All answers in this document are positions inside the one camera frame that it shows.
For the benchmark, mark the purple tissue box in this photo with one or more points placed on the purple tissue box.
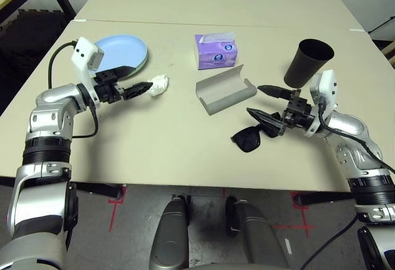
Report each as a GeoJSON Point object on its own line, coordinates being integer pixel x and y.
{"type": "Point", "coordinates": [214, 57]}

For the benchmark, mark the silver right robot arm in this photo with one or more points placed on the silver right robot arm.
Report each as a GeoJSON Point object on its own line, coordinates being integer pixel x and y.
{"type": "Point", "coordinates": [348, 125]}

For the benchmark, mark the grey left robot leg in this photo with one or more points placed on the grey left robot leg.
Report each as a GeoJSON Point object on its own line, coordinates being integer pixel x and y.
{"type": "Point", "coordinates": [169, 239]}

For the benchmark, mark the black stand pole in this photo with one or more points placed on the black stand pole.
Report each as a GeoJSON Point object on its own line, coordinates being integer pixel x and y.
{"type": "Point", "coordinates": [382, 25]}

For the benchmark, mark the black table foot bar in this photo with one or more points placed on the black table foot bar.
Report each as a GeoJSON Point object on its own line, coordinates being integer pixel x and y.
{"type": "Point", "coordinates": [324, 198]}
{"type": "Point", "coordinates": [6, 181]}
{"type": "Point", "coordinates": [98, 190]}

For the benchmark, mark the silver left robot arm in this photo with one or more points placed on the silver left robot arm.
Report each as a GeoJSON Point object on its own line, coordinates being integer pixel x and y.
{"type": "Point", "coordinates": [52, 106]}

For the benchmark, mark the black plastic cup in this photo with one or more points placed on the black plastic cup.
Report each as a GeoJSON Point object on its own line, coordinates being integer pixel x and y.
{"type": "Point", "coordinates": [305, 66]}

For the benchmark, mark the white tape piece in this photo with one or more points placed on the white tape piece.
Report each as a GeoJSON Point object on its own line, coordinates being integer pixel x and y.
{"type": "Point", "coordinates": [356, 30]}
{"type": "Point", "coordinates": [81, 20]}

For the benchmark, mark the grey robot leg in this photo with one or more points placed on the grey robot leg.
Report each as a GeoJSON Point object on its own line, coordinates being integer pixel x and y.
{"type": "Point", "coordinates": [257, 239]}
{"type": "Point", "coordinates": [169, 239]}

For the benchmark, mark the black foam puzzle mat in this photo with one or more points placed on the black foam puzzle mat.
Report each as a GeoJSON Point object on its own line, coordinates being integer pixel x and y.
{"type": "Point", "coordinates": [24, 39]}

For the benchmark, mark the grey right robot leg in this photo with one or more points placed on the grey right robot leg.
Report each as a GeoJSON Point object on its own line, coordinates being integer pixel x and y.
{"type": "Point", "coordinates": [257, 239]}

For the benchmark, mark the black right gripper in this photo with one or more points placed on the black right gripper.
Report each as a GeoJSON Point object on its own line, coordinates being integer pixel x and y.
{"type": "Point", "coordinates": [296, 109]}

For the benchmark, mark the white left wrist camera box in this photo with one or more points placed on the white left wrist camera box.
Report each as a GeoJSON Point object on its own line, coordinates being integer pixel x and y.
{"type": "Point", "coordinates": [81, 54]}

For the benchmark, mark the blue plastic plate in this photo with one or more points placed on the blue plastic plate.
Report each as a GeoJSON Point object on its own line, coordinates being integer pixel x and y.
{"type": "Point", "coordinates": [123, 51]}

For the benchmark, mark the grey glasses case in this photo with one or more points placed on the grey glasses case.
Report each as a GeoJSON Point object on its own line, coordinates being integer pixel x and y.
{"type": "Point", "coordinates": [225, 97]}

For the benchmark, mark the black sunglasses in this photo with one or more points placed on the black sunglasses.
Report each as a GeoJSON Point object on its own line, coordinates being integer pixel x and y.
{"type": "Point", "coordinates": [247, 142]}

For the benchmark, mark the black framed yellow edged table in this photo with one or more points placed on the black framed yellow edged table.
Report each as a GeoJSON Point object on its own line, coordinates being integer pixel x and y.
{"type": "Point", "coordinates": [64, 2]}

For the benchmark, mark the white tissue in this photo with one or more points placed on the white tissue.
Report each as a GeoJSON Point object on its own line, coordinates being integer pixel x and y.
{"type": "Point", "coordinates": [160, 86]}

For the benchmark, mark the green plastic plate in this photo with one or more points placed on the green plastic plate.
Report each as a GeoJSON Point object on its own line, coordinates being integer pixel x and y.
{"type": "Point", "coordinates": [143, 66]}

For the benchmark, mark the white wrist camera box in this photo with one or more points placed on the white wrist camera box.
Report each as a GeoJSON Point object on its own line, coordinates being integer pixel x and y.
{"type": "Point", "coordinates": [81, 54]}
{"type": "Point", "coordinates": [327, 85]}

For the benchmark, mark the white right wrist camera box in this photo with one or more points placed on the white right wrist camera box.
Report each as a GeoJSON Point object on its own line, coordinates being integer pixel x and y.
{"type": "Point", "coordinates": [327, 85]}

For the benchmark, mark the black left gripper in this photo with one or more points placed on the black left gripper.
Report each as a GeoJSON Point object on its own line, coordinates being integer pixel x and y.
{"type": "Point", "coordinates": [106, 92]}

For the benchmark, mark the wooden frame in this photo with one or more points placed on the wooden frame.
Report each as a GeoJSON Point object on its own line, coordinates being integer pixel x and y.
{"type": "Point", "coordinates": [389, 52]}

